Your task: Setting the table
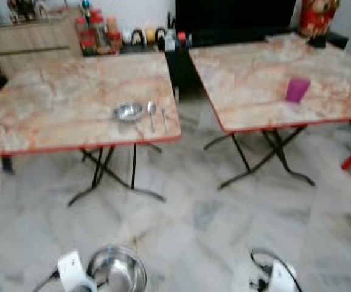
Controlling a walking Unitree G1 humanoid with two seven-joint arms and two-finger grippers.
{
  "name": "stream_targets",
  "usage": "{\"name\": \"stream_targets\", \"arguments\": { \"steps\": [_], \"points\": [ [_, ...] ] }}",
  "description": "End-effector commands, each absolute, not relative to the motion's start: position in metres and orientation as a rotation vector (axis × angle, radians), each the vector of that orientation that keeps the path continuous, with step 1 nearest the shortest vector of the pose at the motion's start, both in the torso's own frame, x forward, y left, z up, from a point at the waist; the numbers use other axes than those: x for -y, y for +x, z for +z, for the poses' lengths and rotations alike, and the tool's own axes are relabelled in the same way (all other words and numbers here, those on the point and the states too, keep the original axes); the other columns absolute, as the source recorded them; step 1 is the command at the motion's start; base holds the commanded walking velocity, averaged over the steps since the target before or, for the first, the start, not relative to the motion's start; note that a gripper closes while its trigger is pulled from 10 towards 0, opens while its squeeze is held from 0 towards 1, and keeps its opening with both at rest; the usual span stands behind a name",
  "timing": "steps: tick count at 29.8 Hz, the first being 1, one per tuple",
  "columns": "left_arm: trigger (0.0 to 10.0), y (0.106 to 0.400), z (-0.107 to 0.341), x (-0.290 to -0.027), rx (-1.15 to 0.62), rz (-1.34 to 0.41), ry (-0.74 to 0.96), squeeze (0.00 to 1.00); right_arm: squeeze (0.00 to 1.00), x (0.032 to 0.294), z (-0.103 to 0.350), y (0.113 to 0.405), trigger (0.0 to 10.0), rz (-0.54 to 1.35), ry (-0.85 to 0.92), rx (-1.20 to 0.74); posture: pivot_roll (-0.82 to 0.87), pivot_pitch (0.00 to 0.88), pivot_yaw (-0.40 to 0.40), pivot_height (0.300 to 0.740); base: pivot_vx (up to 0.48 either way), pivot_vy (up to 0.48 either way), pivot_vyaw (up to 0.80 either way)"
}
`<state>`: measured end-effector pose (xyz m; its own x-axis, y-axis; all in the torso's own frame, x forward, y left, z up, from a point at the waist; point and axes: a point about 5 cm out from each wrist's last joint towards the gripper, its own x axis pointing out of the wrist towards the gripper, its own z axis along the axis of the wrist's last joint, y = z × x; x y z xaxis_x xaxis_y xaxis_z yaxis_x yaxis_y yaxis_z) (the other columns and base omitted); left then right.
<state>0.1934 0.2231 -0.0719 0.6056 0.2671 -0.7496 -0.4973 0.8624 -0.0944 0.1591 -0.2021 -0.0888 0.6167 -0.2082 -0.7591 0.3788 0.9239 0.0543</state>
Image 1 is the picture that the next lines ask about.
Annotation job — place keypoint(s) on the steel bowl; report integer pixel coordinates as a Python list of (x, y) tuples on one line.
[(119, 271), (128, 112)]

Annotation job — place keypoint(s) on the purple plastic cup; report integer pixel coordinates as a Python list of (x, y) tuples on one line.
[(297, 90)]

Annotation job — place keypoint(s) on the red patterned decor jar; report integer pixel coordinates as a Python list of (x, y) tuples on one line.
[(318, 17)]

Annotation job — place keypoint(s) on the black television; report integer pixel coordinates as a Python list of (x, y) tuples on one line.
[(236, 13)]

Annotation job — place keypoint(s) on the steel fork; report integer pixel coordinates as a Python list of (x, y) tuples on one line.
[(164, 112)]

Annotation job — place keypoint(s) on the steel spoon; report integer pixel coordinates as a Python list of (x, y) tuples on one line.
[(151, 109)]

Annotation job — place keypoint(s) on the small white bottle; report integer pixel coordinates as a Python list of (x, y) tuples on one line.
[(170, 41)]

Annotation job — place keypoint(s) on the short red lid jar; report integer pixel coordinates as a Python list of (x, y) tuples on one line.
[(114, 38), (83, 36)]

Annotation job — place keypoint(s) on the tall red lid jar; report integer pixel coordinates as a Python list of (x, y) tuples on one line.
[(97, 30)]

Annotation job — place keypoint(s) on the light wooden cabinet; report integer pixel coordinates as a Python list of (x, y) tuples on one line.
[(32, 42)]

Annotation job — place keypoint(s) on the dark metal folding table frame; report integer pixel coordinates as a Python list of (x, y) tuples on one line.
[(133, 167), (277, 146)]

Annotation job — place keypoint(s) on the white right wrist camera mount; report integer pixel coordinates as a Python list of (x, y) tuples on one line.
[(283, 277)]

